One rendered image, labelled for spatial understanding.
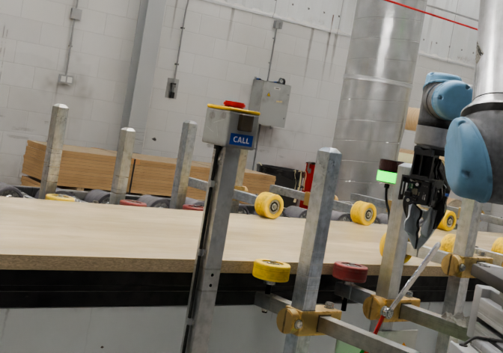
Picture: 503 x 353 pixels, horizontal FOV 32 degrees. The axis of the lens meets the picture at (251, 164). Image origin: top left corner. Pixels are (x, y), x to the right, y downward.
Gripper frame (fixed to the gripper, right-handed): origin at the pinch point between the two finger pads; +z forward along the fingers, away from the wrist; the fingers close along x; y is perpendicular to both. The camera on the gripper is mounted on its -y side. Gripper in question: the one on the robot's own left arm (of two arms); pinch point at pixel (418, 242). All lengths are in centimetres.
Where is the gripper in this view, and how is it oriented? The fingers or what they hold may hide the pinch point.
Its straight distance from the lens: 188.9
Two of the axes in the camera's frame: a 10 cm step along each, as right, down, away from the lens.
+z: -1.6, 9.9, 0.5
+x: 8.5, 1.7, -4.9
